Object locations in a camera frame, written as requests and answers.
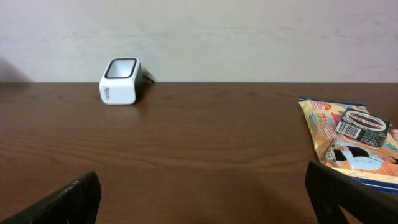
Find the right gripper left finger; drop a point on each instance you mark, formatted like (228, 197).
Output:
(77, 202)

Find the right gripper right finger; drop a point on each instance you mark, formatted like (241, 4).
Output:
(331, 191)

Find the large yellow snack bag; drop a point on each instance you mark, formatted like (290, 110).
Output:
(375, 167)

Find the dark green round-label packet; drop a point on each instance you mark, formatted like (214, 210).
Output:
(363, 127)

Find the orange small packet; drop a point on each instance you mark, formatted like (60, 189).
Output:
(394, 134)

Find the white barcode scanner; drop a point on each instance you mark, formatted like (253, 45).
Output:
(123, 82)

